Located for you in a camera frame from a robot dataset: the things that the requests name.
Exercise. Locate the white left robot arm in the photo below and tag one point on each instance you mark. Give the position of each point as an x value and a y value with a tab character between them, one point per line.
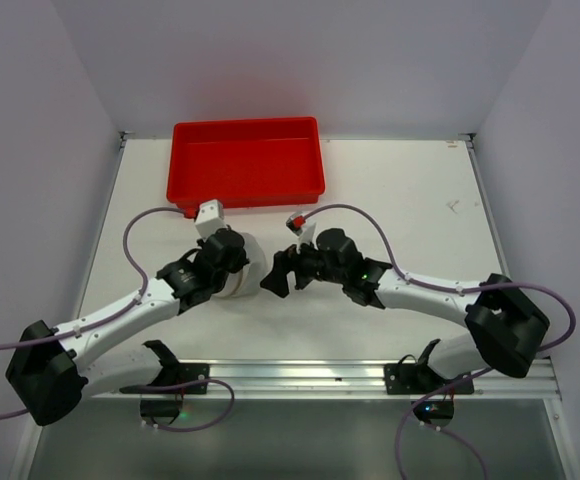
54	368

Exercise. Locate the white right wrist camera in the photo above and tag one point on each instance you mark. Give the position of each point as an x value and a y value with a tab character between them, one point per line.
302	228

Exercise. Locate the aluminium mounting rail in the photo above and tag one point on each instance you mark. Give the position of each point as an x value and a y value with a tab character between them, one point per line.
312	379

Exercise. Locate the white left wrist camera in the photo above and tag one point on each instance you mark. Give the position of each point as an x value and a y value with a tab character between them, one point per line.
209	219

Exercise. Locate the red plastic bin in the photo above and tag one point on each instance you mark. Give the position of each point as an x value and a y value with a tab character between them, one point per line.
246	163

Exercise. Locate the white mesh laundry bag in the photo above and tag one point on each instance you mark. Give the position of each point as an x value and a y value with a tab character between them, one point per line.
247	281

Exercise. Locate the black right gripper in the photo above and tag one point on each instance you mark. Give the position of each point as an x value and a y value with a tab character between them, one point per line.
292	267

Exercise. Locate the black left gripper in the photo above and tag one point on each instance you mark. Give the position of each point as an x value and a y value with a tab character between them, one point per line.
240	261

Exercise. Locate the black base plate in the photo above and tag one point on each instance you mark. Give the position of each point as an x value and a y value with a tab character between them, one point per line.
181	373
412	379

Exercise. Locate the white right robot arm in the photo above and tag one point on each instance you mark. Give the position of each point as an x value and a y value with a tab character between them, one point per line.
503	327

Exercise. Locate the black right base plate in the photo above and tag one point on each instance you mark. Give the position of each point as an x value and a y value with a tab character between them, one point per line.
412	379

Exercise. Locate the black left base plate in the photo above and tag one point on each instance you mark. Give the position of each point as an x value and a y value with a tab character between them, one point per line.
181	373

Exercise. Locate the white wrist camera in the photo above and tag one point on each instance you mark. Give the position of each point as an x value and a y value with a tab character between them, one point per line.
302	228
209	219

